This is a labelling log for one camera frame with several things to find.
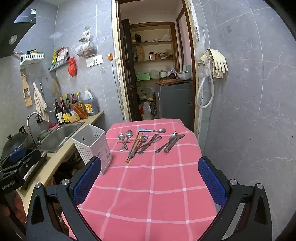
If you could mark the steel tubular kitchen tool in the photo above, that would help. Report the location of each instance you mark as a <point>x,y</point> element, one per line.
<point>170,144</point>

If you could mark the steel fork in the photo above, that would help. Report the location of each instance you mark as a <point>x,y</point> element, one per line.
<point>145,138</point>

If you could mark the steel faucet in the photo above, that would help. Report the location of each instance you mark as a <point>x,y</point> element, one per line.
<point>31,118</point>

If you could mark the yellow bag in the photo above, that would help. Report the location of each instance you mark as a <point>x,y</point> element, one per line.
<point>74,118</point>

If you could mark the white wall switch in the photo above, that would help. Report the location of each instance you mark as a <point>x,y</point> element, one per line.
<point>90,62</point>

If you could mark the steel sink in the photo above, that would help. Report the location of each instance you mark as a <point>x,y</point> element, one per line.
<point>60,135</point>

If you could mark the brown loofah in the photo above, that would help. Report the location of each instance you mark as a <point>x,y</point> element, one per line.
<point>55,89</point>

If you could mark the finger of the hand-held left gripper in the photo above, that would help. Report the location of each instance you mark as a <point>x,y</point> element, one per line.
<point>16,154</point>
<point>22,165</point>

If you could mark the yellow seasoning packet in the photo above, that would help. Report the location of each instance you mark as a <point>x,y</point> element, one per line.
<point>54,56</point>

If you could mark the orange plug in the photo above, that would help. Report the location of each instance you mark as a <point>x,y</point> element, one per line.
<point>110,56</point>

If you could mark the white wall socket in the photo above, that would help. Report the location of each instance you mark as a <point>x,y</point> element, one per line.
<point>98,59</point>

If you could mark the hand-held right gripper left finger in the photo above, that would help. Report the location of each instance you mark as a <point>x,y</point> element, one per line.
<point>87,177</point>

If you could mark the clear bag of dried goods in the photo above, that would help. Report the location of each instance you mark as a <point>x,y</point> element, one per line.
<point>86,49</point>

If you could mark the grey metal wall shelf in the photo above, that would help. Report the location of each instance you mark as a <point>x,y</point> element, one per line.
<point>59,64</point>

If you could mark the glass jar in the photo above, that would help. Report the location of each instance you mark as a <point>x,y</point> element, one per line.
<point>151,56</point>

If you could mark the white wall rack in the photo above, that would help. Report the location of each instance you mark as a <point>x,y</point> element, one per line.
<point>31,58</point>

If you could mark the pair of cream rubber gloves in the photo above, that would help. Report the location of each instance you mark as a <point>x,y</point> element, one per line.
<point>218,61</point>

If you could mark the beige kitchen counter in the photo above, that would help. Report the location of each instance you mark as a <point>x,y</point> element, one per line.
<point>60,160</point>

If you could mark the black range hood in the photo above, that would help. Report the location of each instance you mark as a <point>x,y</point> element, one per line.
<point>16,30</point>

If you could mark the white plastic bag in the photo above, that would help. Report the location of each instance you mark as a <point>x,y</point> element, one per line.
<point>145,110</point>

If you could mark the dark wooden door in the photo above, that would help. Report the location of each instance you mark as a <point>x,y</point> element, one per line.
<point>129,69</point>

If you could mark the metal pot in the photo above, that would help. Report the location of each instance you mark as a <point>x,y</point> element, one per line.
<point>184,75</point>

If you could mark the wooden cutting board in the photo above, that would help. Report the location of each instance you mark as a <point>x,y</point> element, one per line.
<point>167,81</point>

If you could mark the red seasoning packet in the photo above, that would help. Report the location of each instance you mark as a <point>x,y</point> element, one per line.
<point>62,53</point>

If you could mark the hanging metal utensil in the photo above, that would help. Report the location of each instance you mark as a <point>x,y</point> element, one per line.
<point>41,89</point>

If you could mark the red plastic bag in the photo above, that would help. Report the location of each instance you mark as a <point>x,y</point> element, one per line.
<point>72,67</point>

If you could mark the large oil jug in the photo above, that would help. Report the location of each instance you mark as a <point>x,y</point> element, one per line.
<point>90,104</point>

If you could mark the black wok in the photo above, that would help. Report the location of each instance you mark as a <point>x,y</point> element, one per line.
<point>13,143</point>

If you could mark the grey cabinet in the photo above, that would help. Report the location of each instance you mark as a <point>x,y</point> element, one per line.
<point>174,104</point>

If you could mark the wooden shelf unit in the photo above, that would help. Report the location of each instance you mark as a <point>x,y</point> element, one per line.
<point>157,42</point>

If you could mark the wooden door frame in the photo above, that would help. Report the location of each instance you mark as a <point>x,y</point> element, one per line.
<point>115,69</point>

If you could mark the dark soy sauce bottle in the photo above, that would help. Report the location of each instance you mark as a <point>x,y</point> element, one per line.
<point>65,113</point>

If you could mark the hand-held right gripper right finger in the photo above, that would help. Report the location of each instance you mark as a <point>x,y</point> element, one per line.
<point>211,183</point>

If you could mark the yellow-label sauce bottle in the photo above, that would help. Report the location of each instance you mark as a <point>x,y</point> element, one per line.
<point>79,103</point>

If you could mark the green box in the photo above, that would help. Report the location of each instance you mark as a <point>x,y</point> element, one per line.
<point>143,77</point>

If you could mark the clear hanging plastic bag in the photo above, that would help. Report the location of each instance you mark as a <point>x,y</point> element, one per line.
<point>200,49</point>

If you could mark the pink checked tablecloth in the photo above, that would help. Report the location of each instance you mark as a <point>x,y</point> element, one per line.
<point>150,185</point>

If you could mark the large steel spoon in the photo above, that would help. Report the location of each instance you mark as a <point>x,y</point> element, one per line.
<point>129,133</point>

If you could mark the white perforated utensil basket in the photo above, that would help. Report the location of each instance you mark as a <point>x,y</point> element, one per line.
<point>92,146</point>

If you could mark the wooden grater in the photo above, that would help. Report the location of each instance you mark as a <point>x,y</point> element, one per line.
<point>27,92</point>

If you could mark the small steel spoon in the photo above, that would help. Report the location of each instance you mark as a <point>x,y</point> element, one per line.
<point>121,137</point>

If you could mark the beige dish towel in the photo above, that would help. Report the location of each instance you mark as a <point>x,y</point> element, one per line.
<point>40,102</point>

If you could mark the steel table knife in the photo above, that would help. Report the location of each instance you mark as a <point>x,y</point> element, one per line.
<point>151,140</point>

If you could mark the pink scrubber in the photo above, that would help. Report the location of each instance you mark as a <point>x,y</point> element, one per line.
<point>54,126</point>

